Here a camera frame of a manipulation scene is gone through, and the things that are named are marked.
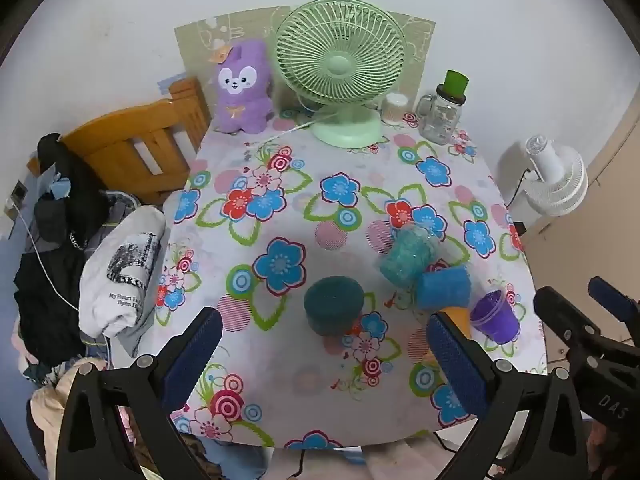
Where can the wooden chair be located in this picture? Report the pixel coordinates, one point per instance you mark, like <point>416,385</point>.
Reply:
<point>130,150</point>

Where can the beige printed board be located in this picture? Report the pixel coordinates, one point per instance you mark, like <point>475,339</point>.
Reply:
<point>200,45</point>

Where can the white plastic container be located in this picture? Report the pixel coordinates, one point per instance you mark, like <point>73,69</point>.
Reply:
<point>396,109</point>

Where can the white floor fan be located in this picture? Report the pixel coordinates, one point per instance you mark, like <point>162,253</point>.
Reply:
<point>555,180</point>

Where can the glass mug with green lid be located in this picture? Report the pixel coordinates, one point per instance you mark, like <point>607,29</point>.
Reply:
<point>441,115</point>

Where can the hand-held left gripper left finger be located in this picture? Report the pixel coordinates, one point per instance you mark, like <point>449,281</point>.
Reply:
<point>192,355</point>

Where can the teal glitter cup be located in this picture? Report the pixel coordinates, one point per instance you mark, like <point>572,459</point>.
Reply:
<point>410,257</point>

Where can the dark clothes pile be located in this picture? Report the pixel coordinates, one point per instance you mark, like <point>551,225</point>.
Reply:
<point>55,260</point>

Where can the beige cabinet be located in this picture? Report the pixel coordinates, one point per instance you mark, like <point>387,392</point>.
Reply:
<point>600,220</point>

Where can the wall outlet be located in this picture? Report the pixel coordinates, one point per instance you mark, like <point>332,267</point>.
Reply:
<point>17,197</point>

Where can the white printed t-shirt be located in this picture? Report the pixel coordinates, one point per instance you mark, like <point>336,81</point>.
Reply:
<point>125,260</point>

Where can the beige cloth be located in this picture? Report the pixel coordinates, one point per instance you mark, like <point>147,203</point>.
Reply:
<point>50,410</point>

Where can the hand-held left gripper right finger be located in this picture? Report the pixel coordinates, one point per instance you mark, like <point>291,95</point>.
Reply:
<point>452,355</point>

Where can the blue cup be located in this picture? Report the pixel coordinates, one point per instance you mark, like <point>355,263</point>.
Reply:
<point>442,287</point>

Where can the orange cup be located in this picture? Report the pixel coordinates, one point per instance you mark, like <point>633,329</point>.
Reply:
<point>461,320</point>

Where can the purple plush toy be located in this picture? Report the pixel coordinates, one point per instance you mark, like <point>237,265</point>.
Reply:
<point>242,90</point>

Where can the green desk fan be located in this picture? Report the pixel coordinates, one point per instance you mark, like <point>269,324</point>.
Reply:
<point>340,65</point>

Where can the floral tablecloth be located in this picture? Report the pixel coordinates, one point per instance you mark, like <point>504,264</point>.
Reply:
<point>300,220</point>

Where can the dark teal cup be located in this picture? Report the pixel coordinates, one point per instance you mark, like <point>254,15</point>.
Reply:
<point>332,305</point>

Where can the purple cup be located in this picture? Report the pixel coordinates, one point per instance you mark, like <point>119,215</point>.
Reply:
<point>495,317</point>

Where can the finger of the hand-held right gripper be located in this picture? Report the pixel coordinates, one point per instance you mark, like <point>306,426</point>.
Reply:
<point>612,296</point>
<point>562,315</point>

